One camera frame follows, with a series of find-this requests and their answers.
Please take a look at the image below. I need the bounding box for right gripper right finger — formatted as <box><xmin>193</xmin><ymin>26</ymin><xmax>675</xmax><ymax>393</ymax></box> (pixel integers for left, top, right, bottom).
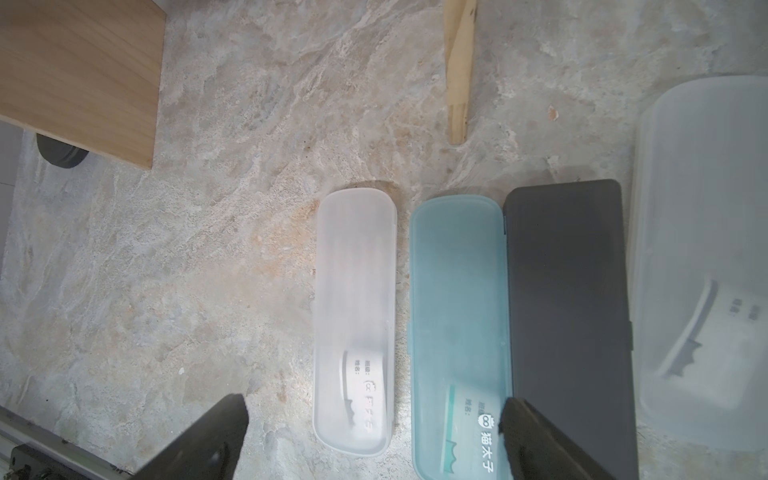
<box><xmin>499</xmin><ymin>397</ymin><xmax>614</xmax><ymax>480</ymax></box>

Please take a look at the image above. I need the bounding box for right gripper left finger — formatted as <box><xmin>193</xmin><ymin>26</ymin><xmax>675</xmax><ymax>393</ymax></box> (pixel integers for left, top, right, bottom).
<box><xmin>132</xmin><ymin>394</ymin><xmax>249</xmax><ymax>480</ymax></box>

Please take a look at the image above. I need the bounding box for black pencil case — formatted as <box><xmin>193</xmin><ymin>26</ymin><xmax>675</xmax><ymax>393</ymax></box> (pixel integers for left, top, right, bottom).
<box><xmin>503</xmin><ymin>179</ymin><xmax>639</xmax><ymax>479</ymax></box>

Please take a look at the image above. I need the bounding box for small teal pencil case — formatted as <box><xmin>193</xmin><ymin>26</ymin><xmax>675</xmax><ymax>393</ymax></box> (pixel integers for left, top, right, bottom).
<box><xmin>409</xmin><ymin>195</ymin><xmax>512</xmax><ymax>479</ymax></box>

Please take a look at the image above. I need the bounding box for clear frosted pencil case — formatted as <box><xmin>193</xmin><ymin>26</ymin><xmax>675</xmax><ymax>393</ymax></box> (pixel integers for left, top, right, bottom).
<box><xmin>313</xmin><ymin>187</ymin><xmax>397</xmax><ymax>457</ymax></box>
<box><xmin>627</xmin><ymin>75</ymin><xmax>767</xmax><ymax>451</ymax></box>

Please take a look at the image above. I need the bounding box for wooden two-tier shelf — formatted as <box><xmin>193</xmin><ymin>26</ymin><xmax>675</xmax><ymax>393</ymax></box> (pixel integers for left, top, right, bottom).
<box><xmin>0</xmin><ymin>0</ymin><xmax>479</xmax><ymax>170</ymax></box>

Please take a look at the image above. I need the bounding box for aluminium rail frame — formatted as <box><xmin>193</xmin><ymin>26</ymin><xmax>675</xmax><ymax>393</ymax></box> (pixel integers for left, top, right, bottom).
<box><xmin>1</xmin><ymin>407</ymin><xmax>132</xmax><ymax>479</ymax></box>

